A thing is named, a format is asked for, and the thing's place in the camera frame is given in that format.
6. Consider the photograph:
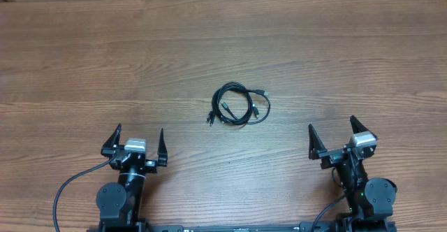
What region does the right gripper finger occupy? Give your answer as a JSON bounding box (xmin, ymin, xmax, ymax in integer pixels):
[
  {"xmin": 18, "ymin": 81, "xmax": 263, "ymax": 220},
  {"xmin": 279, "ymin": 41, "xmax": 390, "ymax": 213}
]
[
  {"xmin": 349, "ymin": 115, "xmax": 378, "ymax": 140},
  {"xmin": 308, "ymin": 124, "xmax": 327, "ymax": 160}
]

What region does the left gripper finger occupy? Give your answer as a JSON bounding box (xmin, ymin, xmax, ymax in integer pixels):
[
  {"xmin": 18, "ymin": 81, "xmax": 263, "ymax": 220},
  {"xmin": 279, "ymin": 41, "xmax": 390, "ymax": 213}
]
[
  {"xmin": 157, "ymin": 128, "xmax": 168, "ymax": 167},
  {"xmin": 101, "ymin": 124, "xmax": 122, "ymax": 157}
]

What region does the black usb cable long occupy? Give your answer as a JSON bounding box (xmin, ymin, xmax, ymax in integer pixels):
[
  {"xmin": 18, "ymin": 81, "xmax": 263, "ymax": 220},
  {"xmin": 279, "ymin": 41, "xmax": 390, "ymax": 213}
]
[{"xmin": 210, "ymin": 81, "xmax": 272, "ymax": 126}]

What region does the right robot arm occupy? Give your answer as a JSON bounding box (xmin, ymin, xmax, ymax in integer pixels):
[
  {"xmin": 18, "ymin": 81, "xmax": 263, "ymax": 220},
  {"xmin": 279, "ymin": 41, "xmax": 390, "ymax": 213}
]
[{"xmin": 300, "ymin": 115, "xmax": 397, "ymax": 232}]

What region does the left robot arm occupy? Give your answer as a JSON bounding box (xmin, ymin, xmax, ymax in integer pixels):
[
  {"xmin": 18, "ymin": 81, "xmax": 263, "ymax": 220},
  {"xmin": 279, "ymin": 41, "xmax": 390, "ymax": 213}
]
[{"xmin": 96, "ymin": 124, "xmax": 168, "ymax": 231}]

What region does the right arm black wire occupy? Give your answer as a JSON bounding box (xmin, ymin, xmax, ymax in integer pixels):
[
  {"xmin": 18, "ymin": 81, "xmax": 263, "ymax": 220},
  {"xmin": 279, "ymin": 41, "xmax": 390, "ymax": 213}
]
[{"xmin": 312, "ymin": 167, "xmax": 350, "ymax": 232}]

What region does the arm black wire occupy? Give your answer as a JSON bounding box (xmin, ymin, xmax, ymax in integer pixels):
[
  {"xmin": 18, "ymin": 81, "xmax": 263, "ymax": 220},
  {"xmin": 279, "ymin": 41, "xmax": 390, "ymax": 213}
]
[
  {"xmin": 52, "ymin": 153, "xmax": 118, "ymax": 232},
  {"xmin": 312, "ymin": 167, "xmax": 350, "ymax": 232}
]

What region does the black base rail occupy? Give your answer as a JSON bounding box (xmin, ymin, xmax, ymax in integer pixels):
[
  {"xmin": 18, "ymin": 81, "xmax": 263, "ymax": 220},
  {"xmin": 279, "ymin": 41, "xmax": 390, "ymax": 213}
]
[{"xmin": 87, "ymin": 220, "xmax": 397, "ymax": 232}]

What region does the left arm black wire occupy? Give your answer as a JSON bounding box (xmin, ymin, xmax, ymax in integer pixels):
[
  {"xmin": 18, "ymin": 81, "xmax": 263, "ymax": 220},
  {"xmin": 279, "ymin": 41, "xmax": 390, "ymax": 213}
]
[{"xmin": 52, "ymin": 153, "xmax": 118, "ymax": 232}]

